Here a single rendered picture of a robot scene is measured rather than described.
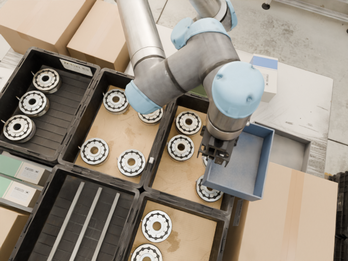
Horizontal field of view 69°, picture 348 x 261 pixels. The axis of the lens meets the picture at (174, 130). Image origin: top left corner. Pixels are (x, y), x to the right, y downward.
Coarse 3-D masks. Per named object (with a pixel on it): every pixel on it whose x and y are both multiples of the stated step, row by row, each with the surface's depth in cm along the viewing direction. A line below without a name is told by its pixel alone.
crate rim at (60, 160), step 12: (120, 72) 98; (96, 84) 95; (84, 108) 93; (168, 108) 94; (72, 132) 88; (156, 144) 89; (60, 156) 85; (84, 168) 85; (144, 168) 85; (120, 180) 85; (144, 180) 84
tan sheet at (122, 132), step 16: (128, 112) 103; (96, 128) 100; (112, 128) 100; (128, 128) 101; (144, 128) 101; (112, 144) 98; (128, 144) 98; (144, 144) 99; (80, 160) 95; (112, 160) 96
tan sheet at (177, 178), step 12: (180, 108) 105; (204, 120) 104; (168, 156) 98; (192, 156) 98; (168, 168) 96; (180, 168) 96; (192, 168) 97; (204, 168) 97; (156, 180) 94; (168, 180) 94; (180, 180) 95; (192, 180) 95; (168, 192) 93; (180, 192) 93; (192, 192) 93; (204, 204) 92; (216, 204) 92
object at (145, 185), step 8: (192, 96) 96; (200, 96) 97; (168, 112) 93; (168, 120) 92; (160, 136) 90; (160, 144) 89; (152, 168) 85; (144, 184) 83; (152, 192) 83; (160, 192) 84; (176, 200) 82; (184, 200) 82; (232, 200) 83; (200, 208) 82; (208, 208) 83
